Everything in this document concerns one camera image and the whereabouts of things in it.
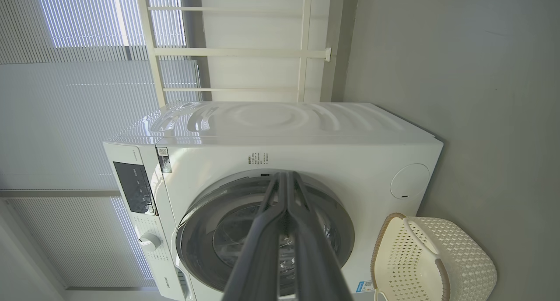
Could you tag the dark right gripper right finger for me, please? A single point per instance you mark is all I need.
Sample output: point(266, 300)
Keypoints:
point(315, 257)

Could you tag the blue energy label sticker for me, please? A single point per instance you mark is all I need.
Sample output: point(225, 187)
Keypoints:
point(364, 286)

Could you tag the white perforated brown-rimmed laundry basket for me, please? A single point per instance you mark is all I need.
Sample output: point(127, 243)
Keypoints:
point(459, 257)

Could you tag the white metal railing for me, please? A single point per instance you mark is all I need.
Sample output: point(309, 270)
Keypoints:
point(240, 52)

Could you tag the white window blinds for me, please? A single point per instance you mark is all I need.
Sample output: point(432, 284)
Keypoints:
point(65, 126)

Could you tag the white front-load washing machine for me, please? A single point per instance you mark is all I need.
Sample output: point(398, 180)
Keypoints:
point(306, 134)

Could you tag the washing machine glass door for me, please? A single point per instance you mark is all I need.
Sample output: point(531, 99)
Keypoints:
point(201, 248)

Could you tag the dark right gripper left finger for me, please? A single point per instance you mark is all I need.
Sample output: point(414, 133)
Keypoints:
point(262, 257)

